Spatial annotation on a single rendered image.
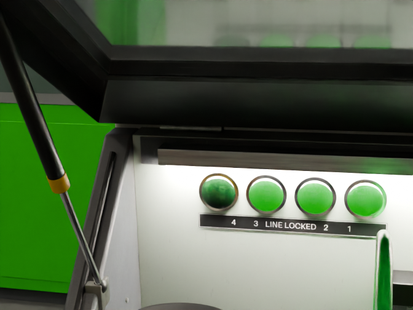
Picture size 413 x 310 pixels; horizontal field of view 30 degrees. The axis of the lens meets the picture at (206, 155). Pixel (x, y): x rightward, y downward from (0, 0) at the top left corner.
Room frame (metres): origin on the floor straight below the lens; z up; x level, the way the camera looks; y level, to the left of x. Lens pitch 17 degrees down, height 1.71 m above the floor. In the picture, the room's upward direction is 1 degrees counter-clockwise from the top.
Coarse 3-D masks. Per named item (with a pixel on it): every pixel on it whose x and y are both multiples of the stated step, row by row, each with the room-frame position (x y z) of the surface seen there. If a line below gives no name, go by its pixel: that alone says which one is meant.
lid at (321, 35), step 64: (0, 0) 0.64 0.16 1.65; (64, 0) 0.67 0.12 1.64; (128, 0) 0.66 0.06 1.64; (192, 0) 0.65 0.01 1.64; (256, 0) 0.64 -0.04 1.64; (320, 0) 0.63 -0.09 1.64; (384, 0) 0.61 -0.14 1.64; (64, 64) 0.88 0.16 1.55; (128, 64) 0.79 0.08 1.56; (192, 64) 0.78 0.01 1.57; (256, 64) 0.77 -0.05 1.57; (320, 64) 0.75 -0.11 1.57; (384, 64) 0.74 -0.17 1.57; (192, 128) 0.94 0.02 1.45; (320, 128) 0.90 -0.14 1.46; (384, 128) 0.88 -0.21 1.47
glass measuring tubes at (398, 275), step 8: (400, 272) 0.85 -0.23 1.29; (408, 272) 0.85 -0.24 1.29; (400, 280) 0.83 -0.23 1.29; (408, 280) 0.83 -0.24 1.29; (400, 288) 0.82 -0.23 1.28; (408, 288) 0.82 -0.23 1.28; (400, 296) 0.82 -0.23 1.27; (408, 296) 0.82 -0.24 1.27; (400, 304) 0.83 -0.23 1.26; (408, 304) 0.82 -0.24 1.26
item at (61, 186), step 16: (0, 16) 0.64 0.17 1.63; (0, 32) 0.65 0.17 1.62; (0, 48) 0.65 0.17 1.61; (16, 48) 0.66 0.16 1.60; (16, 64) 0.66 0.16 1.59; (16, 80) 0.67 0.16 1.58; (16, 96) 0.67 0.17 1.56; (32, 96) 0.68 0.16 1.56; (32, 112) 0.68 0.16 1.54; (32, 128) 0.69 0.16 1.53; (48, 128) 0.70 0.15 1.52; (48, 144) 0.70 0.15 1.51; (48, 160) 0.70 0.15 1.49; (48, 176) 0.71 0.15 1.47; (64, 176) 0.72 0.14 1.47; (64, 192) 0.72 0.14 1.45; (80, 240) 0.76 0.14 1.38; (96, 272) 0.78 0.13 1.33; (96, 288) 0.79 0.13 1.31
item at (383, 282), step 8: (384, 232) 0.66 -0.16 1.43; (376, 240) 0.70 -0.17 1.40; (384, 240) 0.63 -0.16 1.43; (376, 248) 0.63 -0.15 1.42; (384, 248) 0.62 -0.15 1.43; (392, 248) 0.63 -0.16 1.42; (376, 256) 0.61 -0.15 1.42; (384, 256) 0.60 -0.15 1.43; (392, 256) 0.61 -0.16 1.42; (376, 264) 0.60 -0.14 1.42; (384, 264) 0.59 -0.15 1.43; (392, 264) 0.60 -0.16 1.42; (376, 272) 0.59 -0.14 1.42; (384, 272) 0.58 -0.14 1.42; (392, 272) 0.59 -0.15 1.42; (376, 280) 0.58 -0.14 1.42; (384, 280) 0.57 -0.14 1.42; (392, 280) 0.58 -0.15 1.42; (376, 288) 0.57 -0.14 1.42; (384, 288) 0.56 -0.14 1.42; (392, 288) 0.57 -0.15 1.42; (376, 296) 0.56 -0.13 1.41; (384, 296) 0.55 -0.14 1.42; (392, 296) 0.56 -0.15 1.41; (376, 304) 0.55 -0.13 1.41; (384, 304) 0.55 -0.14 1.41; (392, 304) 0.55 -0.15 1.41
